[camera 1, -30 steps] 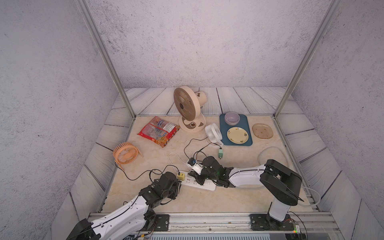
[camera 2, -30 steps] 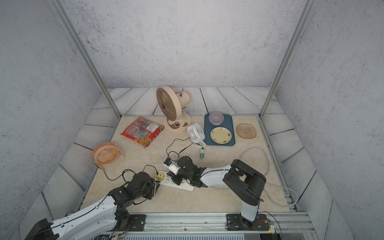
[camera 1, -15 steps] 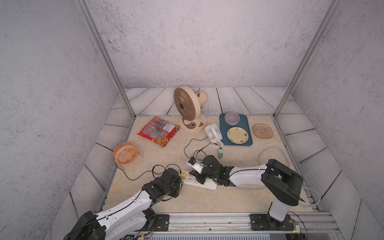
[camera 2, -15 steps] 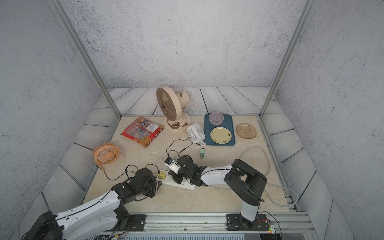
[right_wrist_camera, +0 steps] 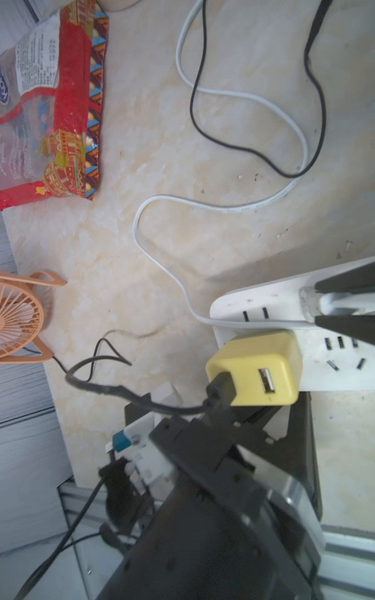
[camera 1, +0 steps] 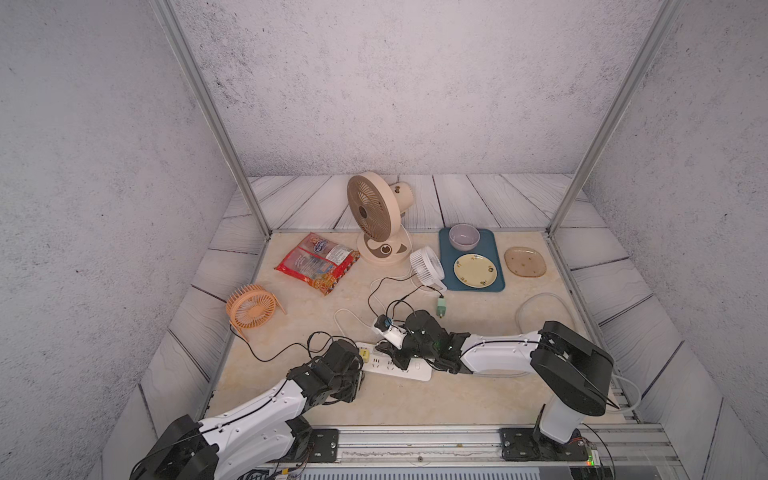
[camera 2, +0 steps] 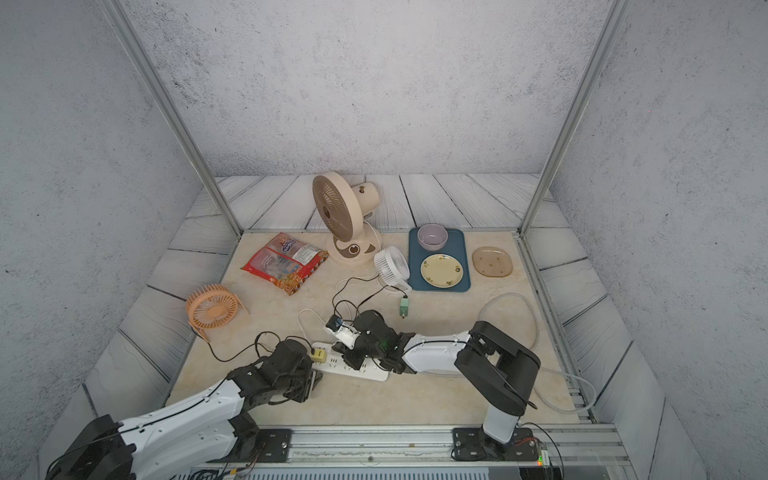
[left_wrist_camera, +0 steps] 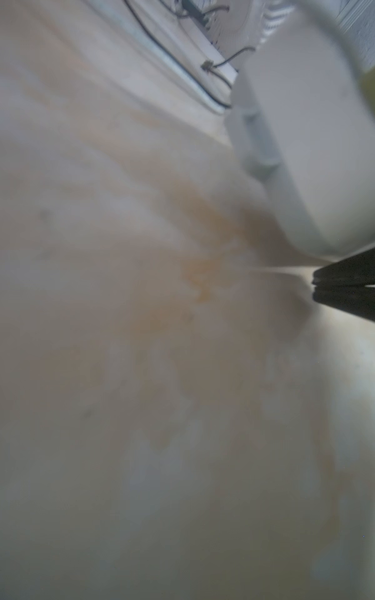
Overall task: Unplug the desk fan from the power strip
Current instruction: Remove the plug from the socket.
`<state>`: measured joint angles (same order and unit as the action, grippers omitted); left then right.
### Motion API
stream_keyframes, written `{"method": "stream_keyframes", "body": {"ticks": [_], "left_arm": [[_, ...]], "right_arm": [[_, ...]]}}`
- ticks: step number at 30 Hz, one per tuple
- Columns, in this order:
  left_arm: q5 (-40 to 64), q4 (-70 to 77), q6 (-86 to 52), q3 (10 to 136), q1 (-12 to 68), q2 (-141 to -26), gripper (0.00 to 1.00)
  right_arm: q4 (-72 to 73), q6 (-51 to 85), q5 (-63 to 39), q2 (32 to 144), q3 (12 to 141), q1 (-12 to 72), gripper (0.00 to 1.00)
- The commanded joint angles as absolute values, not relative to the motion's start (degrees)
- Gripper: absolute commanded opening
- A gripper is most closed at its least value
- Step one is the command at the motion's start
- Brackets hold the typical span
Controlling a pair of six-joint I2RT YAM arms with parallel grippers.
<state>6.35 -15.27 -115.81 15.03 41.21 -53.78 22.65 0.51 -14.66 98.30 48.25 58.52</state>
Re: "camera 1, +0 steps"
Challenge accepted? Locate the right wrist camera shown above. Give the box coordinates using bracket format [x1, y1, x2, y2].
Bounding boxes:
[374, 314, 408, 350]

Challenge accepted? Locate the orange fan black cable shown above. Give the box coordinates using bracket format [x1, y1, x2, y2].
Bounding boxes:
[227, 323, 337, 365]

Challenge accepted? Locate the purple bowl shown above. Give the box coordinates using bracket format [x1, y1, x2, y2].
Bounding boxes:
[448, 224, 481, 252]

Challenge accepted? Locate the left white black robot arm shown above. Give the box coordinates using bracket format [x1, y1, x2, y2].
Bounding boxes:
[129, 338, 363, 479]

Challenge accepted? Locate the small white fan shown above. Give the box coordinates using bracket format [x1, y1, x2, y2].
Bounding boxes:
[409, 246, 447, 292]

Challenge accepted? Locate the beige desk fan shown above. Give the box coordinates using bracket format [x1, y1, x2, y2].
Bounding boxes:
[347, 172, 414, 266]

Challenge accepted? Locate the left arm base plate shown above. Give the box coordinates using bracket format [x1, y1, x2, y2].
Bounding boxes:
[299, 429, 340, 464]

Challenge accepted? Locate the right aluminium frame post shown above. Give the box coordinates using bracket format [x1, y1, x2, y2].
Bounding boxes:
[546, 0, 684, 238]

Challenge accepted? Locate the left aluminium frame post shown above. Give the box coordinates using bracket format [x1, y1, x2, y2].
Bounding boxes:
[149, 0, 272, 238]

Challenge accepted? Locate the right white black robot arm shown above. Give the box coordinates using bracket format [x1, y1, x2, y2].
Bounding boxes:
[374, 310, 614, 445]

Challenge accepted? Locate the yellow round plate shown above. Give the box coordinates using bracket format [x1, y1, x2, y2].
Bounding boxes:
[453, 253, 498, 289]

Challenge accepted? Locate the aluminium frame post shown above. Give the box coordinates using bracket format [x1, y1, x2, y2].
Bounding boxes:
[149, 0, 272, 238]
[546, 0, 684, 238]

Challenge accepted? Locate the green plug adapter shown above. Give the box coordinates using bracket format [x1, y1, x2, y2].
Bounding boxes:
[436, 297, 447, 318]

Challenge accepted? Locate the red snack bag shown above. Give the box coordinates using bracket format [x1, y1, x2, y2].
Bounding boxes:
[275, 232, 360, 295]

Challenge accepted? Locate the brown glass plate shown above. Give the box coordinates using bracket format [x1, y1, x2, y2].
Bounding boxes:
[504, 246, 547, 278]

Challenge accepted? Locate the orange small fan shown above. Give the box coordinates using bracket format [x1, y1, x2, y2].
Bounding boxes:
[225, 284, 286, 338]

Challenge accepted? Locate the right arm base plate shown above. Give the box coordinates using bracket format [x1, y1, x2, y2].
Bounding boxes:
[499, 428, 591, 463]

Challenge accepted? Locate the aluminium mounting rail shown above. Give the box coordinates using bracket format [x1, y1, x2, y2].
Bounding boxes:
[238, 424, 688, 479]

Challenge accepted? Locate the teal tray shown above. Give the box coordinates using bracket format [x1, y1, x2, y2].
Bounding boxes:
[439, 228, 506, 293]

